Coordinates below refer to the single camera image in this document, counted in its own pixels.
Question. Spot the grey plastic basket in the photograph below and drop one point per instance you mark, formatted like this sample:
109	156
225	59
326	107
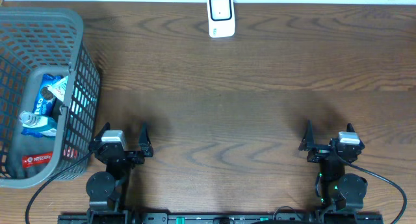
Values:
34	42

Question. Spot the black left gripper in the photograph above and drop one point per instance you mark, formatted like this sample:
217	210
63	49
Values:
144	147

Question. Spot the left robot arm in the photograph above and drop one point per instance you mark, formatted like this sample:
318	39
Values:
107	190

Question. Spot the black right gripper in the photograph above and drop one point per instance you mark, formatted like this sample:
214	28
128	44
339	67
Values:
320	151

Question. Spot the blue Oreo cookie pack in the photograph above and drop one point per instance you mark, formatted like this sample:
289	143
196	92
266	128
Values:
45	101

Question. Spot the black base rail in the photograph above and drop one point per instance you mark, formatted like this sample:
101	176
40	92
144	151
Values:
163	218

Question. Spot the mint green wipes pack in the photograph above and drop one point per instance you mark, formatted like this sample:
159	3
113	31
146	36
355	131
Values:
58	89

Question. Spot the teal mouthwash bottle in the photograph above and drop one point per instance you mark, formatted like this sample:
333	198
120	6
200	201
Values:
37	126

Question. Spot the white barcode scanner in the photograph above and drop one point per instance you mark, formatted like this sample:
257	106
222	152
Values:
221	18

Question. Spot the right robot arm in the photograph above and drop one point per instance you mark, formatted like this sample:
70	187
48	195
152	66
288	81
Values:
341	193

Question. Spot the red Nescafe stick sachet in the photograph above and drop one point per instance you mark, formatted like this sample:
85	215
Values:
35	160

